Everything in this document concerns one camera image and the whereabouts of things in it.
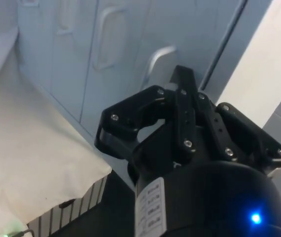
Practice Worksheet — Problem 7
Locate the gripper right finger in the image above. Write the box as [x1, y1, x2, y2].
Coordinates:
[193, 73, 281, 179]

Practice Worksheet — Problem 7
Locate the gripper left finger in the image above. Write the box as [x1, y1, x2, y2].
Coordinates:
[94, 65, 198, 185]

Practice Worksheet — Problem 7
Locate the white chest of drawers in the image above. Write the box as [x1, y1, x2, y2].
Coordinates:
[15, 0, 281, 139]

